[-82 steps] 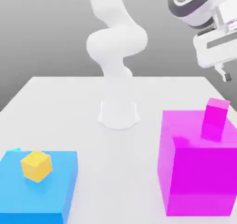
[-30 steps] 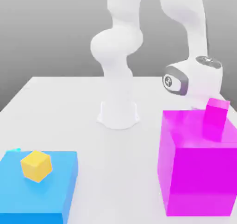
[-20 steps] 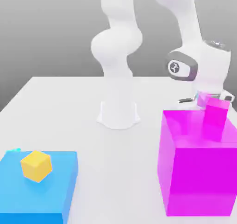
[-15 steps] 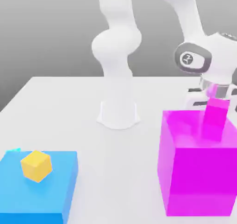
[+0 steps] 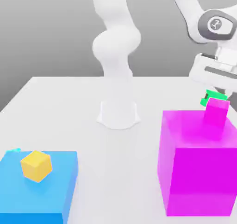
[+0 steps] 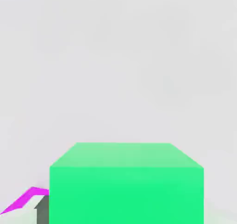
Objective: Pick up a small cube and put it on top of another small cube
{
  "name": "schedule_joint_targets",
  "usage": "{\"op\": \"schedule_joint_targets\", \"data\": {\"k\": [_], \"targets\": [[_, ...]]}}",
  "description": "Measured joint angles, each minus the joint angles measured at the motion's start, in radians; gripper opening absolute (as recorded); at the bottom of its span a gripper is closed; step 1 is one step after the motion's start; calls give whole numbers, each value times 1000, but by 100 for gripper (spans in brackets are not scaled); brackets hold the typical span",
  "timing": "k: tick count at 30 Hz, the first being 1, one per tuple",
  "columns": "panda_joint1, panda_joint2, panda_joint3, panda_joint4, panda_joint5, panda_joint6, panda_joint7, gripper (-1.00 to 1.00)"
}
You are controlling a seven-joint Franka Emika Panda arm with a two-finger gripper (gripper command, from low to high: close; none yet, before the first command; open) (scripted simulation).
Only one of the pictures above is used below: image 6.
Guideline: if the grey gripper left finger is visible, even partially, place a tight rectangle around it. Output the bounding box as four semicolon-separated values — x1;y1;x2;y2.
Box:
0;195;50;224

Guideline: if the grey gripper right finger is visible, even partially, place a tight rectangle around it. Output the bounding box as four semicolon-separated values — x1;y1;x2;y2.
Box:
203;201;237;224

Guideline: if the small green cube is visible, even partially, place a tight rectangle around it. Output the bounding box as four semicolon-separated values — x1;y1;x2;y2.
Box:
49;142;205;224

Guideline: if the small magenta cube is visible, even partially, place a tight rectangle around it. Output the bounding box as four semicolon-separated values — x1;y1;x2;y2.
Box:
0;186;50;215

